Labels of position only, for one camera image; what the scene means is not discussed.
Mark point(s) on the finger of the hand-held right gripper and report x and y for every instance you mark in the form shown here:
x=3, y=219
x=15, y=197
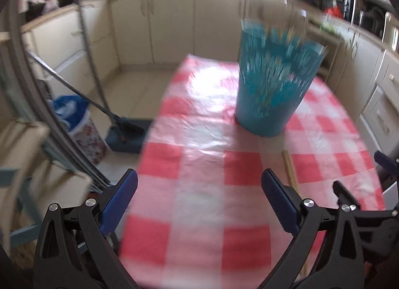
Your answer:
x=388, y=164
x=344, y=194

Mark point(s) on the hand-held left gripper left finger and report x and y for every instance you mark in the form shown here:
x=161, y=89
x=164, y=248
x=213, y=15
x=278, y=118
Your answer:
x=120, y=201

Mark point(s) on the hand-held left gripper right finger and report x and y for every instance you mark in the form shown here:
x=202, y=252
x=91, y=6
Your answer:
x=280, y=201

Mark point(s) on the pile of bamboo chopsticks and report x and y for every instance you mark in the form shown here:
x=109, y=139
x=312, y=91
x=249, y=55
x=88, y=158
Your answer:
x=288, y=167

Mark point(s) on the teal perforated plastic bin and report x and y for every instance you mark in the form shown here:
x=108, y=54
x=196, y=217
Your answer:
x=268, y=95

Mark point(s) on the cream drawer unit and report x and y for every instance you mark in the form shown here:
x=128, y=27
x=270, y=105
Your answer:
x=383, y=105

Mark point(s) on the floral trash bin blue bag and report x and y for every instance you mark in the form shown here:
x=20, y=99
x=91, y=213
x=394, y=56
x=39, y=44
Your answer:
x=84, y=133

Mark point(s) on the red white checked tablecloth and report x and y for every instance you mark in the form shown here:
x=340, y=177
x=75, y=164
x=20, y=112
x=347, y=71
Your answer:
x=202, y=183

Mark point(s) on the wooden shelf rack blue braces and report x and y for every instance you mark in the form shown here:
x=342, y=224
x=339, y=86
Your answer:
x=21, y=158

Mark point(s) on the dark slanted pole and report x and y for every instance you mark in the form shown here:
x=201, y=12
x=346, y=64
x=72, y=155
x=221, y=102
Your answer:
x=71, y=89

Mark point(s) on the white electric thermo pot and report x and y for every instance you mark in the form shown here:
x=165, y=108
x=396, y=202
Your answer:
x=392, y=30

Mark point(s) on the white kitchen trolley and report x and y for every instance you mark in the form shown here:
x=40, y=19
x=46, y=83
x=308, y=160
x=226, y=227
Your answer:
x=324, y=46

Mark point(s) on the red plastic bag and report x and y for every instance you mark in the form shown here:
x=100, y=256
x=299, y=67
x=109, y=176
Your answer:
x=332, y=11

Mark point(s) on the black microwave oven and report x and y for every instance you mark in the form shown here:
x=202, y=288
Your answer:
x=338, y=3

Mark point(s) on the cream lower kitchen cabinets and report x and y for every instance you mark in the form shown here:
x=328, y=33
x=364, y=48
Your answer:
x=174, y=21

